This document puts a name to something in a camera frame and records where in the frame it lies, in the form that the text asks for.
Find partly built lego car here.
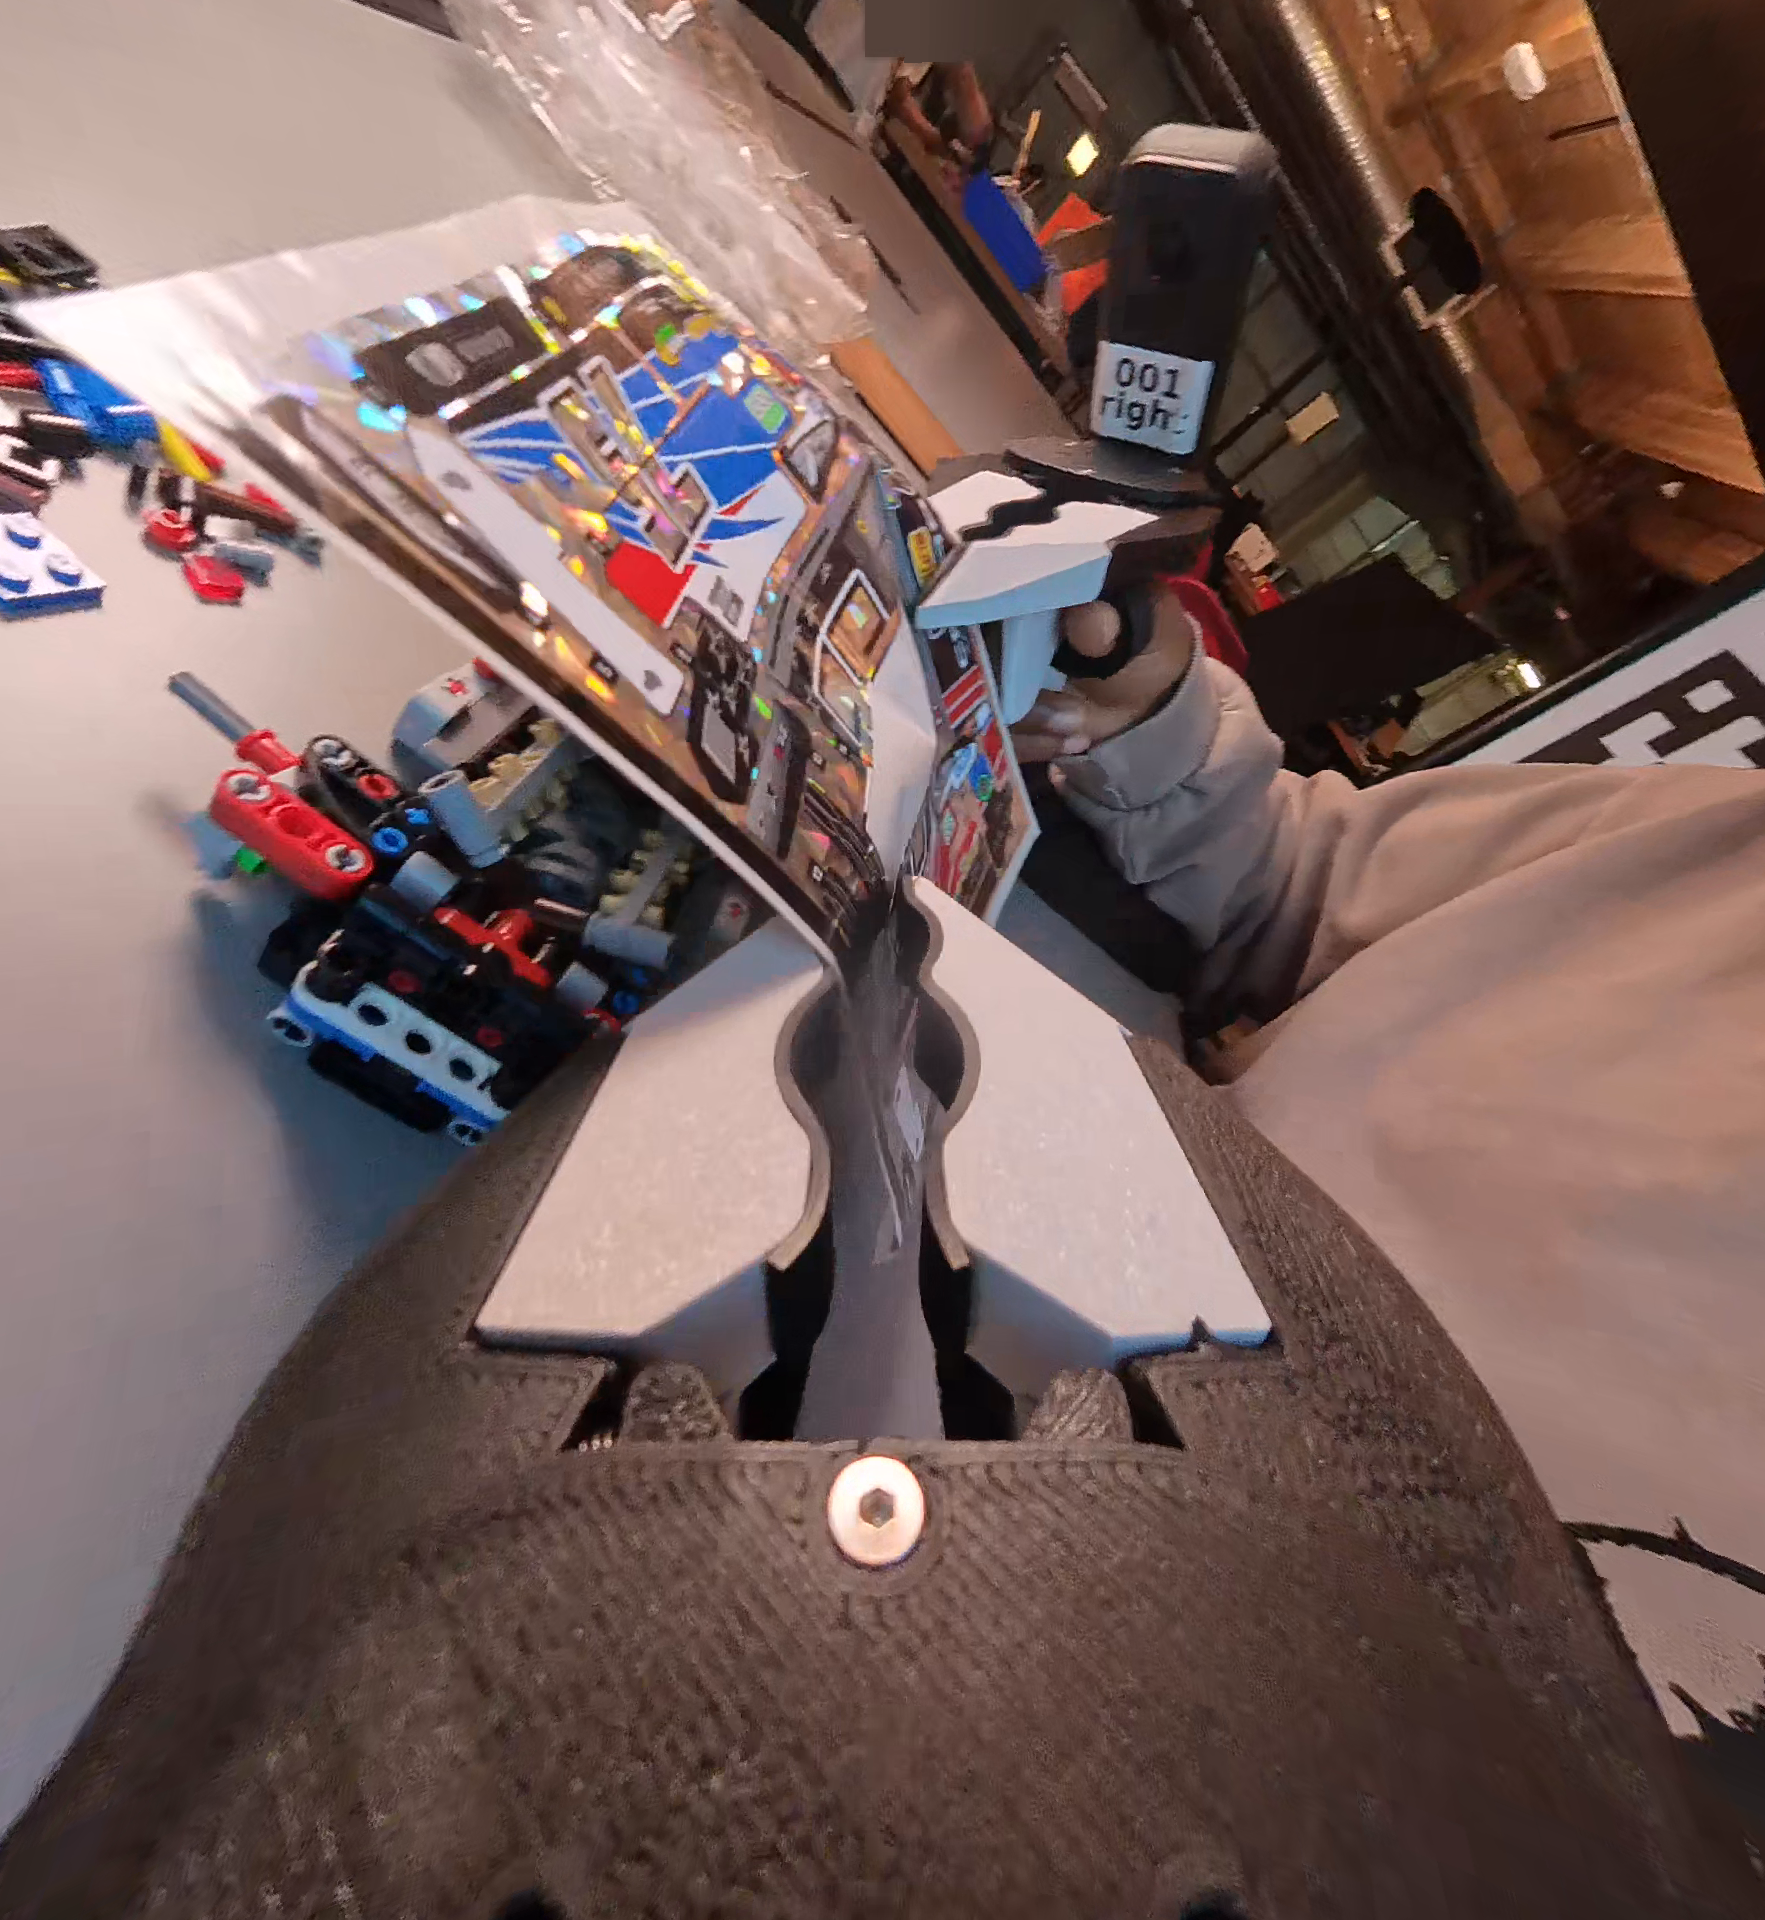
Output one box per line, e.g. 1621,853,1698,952
167,667,765,1145

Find person's torso beige hoodie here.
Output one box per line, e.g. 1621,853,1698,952
1212,757,1765,1920

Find silver ventilation duct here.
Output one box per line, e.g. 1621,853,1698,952
1255,0,1517,501

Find clear plastic bags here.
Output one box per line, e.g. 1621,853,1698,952
447,0,887,357

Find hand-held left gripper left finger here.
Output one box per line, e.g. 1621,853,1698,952
473,898,842,1371

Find framed white sign black code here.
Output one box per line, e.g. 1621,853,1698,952
1403,546,1765,777

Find holographic sticker sheet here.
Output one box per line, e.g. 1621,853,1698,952
13,191,1046,1276

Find blue lego plate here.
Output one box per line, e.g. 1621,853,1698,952
0,510,107,619

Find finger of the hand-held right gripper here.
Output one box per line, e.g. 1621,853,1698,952
908,498,1171,634
923,465,1063,545

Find pile of mixed lego bricks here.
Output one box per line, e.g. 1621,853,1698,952
0,168,329,607

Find person's right hand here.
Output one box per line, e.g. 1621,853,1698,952
1008,577,1201,766

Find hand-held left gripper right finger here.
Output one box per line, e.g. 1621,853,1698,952
901,879,1277,1376

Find blue storage bin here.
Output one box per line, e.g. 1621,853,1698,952
963,168,1052,296

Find person's right forearm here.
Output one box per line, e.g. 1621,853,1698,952
1053,645,1423,992

